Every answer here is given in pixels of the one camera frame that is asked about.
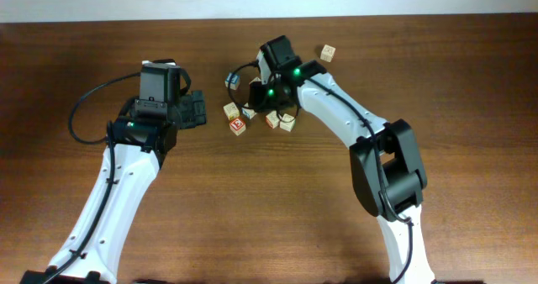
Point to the green edged wooden block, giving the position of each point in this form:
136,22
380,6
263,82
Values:
237,126

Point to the red letter U block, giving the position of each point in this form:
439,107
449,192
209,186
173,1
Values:
272,119

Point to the yellow edged wooden block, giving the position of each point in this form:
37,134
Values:
231,111

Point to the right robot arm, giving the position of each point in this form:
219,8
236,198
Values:
387,172

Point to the yellow top wooden block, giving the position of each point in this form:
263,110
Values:
287,122

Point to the plain wooden block far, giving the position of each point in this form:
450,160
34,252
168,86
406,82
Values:
327,53

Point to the blue edged wooden block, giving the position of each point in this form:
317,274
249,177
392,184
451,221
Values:
248,112

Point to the red edged wooden block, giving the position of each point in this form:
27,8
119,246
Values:
255,80

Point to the blue number two block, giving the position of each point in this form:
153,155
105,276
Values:
232,81

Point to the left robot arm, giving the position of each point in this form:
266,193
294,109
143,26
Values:
137,143

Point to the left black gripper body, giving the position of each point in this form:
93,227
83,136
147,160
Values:
189,111

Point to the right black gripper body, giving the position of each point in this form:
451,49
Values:
262,94

